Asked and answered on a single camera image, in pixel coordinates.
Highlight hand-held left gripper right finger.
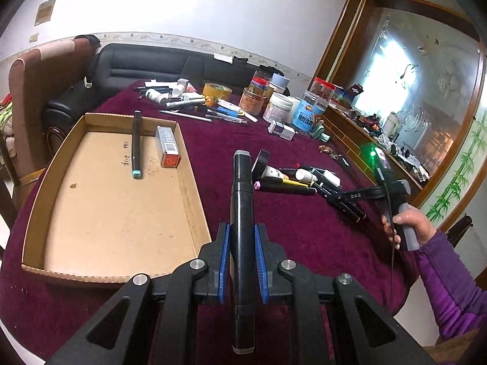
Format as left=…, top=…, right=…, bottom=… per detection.
left=254, top=224, right=438, bottom=365

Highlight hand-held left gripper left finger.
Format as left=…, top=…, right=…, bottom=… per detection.
left=46, top=224, right=231, bottom=365

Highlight black marker grey caps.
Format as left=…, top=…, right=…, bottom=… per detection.
left=230, top=151, right=257, bottom=355

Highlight shallow cardboard tray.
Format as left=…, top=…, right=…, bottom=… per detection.
left=21, top=113, right=212, bottom=284

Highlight black marker teal cap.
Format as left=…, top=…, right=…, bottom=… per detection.
left=130, top=110, right=144, bottom=179

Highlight person's right forearm purple sleeve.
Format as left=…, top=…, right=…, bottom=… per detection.
left=414, top=231, right=487, bottom=347

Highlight person's right hand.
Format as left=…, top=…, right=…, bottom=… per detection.
left=381, top=209, right=438, bottom=251

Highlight pile of black markers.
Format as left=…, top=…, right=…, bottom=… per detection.
left=309, top=165, right=367, bottom=223

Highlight small brown trinkets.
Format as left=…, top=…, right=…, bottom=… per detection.
left=318, top=145, right=345, bottom=160

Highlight maroon tablecloth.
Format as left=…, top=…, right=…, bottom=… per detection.
left=0, top=78, right=421, bottom=365

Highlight black marker pink cap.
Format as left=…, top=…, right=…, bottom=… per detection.
left=254, top=180, right=317, bottom=197

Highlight wooden sideboard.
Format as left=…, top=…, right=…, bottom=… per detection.
left=323, top=103, right=431, bottom=199

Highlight small green bottle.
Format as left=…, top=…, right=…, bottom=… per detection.
left=314, top=119, right=330, bottom=144

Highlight small white carton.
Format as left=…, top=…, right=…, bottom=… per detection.
left=268, top=120, right=298, bottom=141

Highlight white plastic jar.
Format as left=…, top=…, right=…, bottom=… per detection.
left=262, top=92, right=301, bottom=125

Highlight clear jar red lid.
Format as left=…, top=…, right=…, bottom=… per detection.
left=310, top=77, right=336, bottom=104

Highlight clear orange jar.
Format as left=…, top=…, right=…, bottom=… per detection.
left=238, top=86, right=269, bottom=117

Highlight pale blue lidded container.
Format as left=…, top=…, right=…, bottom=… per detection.
left=270, top=74, right=290, bottom=94

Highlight clear jar red blue contents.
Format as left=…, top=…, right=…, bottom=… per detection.
left=249, top=70, right=272, bottom=92

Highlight blue pen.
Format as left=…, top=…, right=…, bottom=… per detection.
left=205, top=107, right=241, bottom=118

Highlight silver pen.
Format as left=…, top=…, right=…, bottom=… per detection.
left=159, top=110, right=212, bottom=123

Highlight tan packing tape roll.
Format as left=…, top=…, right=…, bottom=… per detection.
left=201, top=82, right=233, bottom=102

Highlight white marker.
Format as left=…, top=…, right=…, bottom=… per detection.
left=164, top=98, right=206, bottom=108

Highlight black leather sofa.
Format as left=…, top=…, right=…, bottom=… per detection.
left=45, top=43, right=292, bottom=139

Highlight brown armchair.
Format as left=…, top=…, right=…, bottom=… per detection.
left=8, top=37, right=101, bottom=185

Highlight bamboo wall decal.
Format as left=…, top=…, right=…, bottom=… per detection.
left=425, top=109, right=487, bottom=222

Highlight wood framed wall mirror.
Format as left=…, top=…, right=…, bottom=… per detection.
left=311, top=0, right=487, bottom=233

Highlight small wall plaque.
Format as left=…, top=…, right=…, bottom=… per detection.
left=34, top=2, right=55, bottom=27

